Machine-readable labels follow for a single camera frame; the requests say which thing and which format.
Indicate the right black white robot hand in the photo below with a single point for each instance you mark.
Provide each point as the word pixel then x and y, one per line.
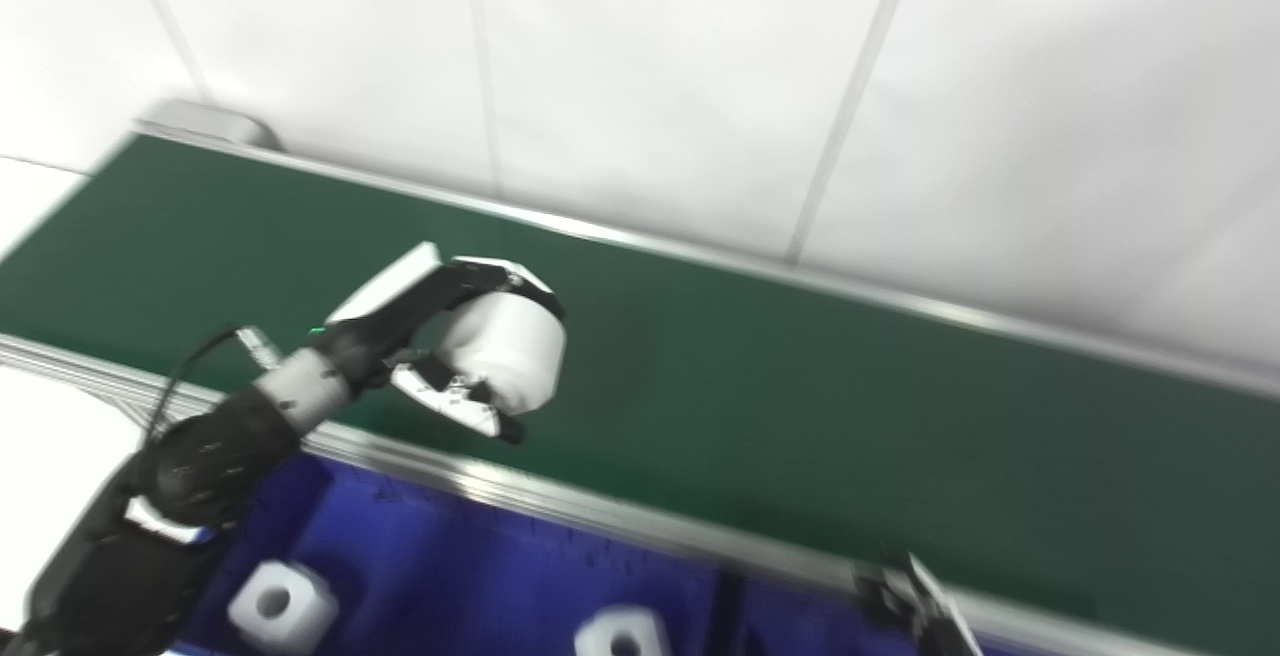
pixel 920 611

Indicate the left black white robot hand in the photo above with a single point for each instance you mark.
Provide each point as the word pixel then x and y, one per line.
pixel 385 321

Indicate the white cylindrical part with holes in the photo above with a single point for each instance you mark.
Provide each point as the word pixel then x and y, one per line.
pixel 280 608
pixel 622 634
pixel 510 351

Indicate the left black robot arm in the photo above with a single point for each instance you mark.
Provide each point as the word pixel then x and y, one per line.
pixel 200 456

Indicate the blue plastic bin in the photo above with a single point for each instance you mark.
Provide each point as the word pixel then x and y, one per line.
pixel 800 626
pixel 450 566

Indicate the green conveyor belt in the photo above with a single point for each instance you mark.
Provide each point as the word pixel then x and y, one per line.
pixel 800 406
pixel 560 501

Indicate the gray conveyor end cover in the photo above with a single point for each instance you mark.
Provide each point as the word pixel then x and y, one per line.
pixel 215 121

